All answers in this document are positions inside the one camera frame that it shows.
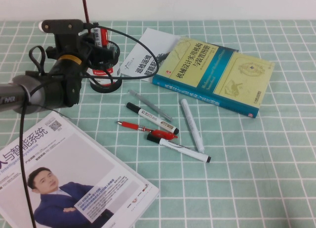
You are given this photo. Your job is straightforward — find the short white whiteboard marker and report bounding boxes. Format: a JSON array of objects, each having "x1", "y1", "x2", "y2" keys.
[{"x1": 126, "y1": 102, "x2": 180, "y2": 135}]

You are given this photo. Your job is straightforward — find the white booklet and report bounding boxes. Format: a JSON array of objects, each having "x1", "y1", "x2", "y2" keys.
[{"x1": 120, "y1": 28, "x2": 181, "y2": 83}]

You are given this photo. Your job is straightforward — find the yellow tape band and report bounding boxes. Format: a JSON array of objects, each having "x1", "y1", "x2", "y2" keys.
[{"x1": 59, "y1": 54, "x2": 82, "y2": 65}]

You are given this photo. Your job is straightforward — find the white zip tie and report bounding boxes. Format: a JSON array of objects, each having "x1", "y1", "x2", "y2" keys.
[{"x1": 19, "y1": 84, "x2": 33, "y2": 106}]

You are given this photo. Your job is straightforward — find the white marker with barcode label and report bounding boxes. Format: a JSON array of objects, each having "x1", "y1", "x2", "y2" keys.
[{"x1": 92, "y1": 28, "x2": 102, "y2": 48}]

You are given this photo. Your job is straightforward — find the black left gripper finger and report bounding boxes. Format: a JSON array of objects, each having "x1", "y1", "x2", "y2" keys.
[
  {"x1": 82, "y1": 21, "x2": 100, "y2": 33},
  {"x1": 97, "y1": 45, "x2": 118, "y2": 58}
]

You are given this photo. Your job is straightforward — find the long white whiteboard marker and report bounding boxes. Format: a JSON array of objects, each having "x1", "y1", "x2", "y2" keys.
[{"x1": 146, "y1": 133, "x2": 212, "y2": 164}]

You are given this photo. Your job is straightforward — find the magazine with man on cover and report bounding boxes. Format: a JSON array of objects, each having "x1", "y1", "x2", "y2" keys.
[{"x1": 0, "y1": 111, "x2": 158, "y2": 228}]

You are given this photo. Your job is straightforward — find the teal and yellow hardcover book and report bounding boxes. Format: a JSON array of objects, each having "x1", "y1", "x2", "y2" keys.
[{"x1": 152, "y1": 38, "x2": 276, "y2": 119}]

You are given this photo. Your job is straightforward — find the dark red pencil with eraser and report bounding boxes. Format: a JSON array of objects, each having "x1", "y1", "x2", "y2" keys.
[{"x1": 80, "y1": 0, "x2": 91, "y2": 24}]

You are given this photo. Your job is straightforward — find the red gel pen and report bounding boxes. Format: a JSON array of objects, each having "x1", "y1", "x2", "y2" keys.
[{"x1": 116, "y1": 120, "x2": 178, "y2": 141}]

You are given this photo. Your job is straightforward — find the black mesh pen holder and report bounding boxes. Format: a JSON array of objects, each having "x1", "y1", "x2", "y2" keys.
[{"x1": 83, "y1": 33, "x2": 123, "y2": 94}]

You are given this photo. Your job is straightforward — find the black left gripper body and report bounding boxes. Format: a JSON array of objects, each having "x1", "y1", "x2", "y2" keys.
[{"x1": 45, "y1": 32, "x2": 99, "y2": 64}]

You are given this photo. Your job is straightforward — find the red capped pen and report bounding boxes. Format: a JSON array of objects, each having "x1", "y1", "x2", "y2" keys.
[{"x1": 100, "y1": 28, "x2": 109, "y2": 47}]

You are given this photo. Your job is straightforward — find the black camera cable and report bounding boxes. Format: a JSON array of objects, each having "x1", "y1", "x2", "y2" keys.
[{"x1": 21, "y1": 25, "x2": 158, "y2": 228}]

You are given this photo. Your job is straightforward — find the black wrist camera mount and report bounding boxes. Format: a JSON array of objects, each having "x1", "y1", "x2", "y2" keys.
[{"x1": 39, "y1": 19, "x2": 84, "y2": 34}]

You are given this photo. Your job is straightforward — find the grey translucent pen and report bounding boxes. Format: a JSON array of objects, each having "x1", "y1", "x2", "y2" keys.
[{"x1": 127, "y1": 89, "x2": 173, "y2": 122}]

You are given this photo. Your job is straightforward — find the plain white marker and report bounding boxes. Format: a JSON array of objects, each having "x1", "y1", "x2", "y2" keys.
[{"x1": 180, "y1": 98, "x2": 205, "y2": 154}]

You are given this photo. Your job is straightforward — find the green checked tablecloth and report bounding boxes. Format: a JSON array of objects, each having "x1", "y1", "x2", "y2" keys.
[{"x1": 0, "y1": 20, "x2": 316, "y2": 228}]

